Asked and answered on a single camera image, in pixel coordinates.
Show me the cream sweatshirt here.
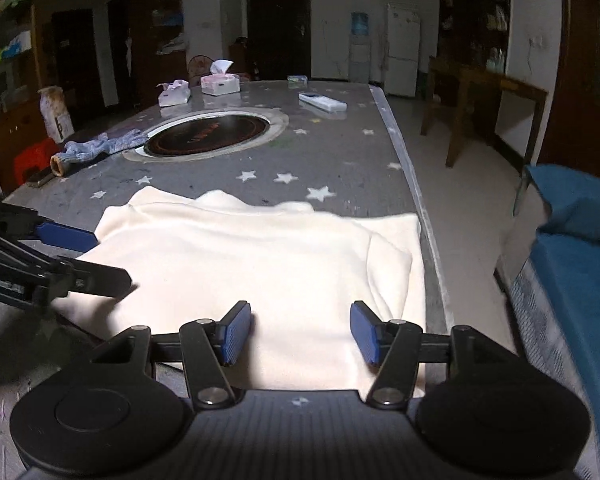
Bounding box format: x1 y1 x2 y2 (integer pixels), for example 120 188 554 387
54 186 426 393

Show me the black smartphone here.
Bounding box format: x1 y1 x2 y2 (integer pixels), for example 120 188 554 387
26 168 56 188

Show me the red plastic stool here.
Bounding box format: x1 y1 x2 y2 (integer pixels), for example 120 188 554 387
12 138 62 183

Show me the blue knit work glove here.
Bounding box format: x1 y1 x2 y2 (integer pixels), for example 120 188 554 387
50 129 148 177

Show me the white paper bag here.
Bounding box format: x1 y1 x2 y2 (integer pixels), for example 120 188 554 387
38 86 74 144

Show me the round induction hotpot cooker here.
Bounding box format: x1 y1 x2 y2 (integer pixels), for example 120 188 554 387
123 107 289 164

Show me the small pink tissue pack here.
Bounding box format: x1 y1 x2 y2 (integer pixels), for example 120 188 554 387
158 79 190 107

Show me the blue sofa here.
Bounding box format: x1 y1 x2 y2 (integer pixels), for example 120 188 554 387
494 165 600 479

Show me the red patterned fan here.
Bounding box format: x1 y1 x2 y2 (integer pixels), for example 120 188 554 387
187 55 213 87

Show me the pink tissue box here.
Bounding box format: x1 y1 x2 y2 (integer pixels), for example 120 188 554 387
200 60 240 96

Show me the white remote control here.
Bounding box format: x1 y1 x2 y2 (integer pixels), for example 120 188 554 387
298 92 348 114

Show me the small teal packet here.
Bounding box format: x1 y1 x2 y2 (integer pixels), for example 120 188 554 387
287 75 308 89

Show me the dark wooden side table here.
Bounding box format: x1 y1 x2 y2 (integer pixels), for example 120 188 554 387
420 58 548 170

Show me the water dispenser with blue bottle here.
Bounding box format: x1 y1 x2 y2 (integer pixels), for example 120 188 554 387
349 12 372 84

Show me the white refrigerator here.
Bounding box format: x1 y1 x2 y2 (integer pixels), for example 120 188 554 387
384 4 420 98

